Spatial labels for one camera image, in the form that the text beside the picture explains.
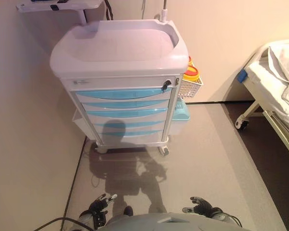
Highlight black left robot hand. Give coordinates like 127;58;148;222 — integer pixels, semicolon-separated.
88;193;118;218

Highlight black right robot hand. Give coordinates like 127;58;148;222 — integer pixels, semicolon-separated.
182;196;216;218

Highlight robot left leg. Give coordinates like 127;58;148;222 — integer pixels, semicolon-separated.
110;205;134;223

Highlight grey robot torso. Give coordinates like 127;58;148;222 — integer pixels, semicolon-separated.
96;212;254;231

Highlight white translucent side bin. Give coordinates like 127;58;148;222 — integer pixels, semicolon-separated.
71;108;97;141

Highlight bed caster wheel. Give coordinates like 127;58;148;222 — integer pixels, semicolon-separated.
235;118;250;131

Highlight translucent bin blue lid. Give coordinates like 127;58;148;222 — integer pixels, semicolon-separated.
170;97;191;136

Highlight black key in lock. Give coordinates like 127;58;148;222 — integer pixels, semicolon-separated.
161;79;174;92

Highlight blue bed tag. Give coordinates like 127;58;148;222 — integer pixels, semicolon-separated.
236;70;248;83

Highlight white bed mattress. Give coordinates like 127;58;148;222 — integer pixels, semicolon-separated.
245;44;289;127

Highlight white medical cart body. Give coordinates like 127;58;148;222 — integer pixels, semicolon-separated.
49;19;190;154

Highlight white folded quilt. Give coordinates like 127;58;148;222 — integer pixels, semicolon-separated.
267;45;289;111

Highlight silver IV pole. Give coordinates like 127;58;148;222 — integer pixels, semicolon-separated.
158;0;171;25

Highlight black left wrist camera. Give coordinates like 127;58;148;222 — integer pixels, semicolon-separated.
93;211;106;229

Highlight thick black cable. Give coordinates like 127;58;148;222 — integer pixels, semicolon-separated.
32;217;92;231

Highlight white hospital bed frame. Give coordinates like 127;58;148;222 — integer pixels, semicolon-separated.
235;38;289;172

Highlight white wire basket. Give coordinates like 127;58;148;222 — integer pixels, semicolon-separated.
178;74;204;101

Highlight black hanging wall cables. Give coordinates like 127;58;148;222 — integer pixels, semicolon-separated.
103;0;115;21

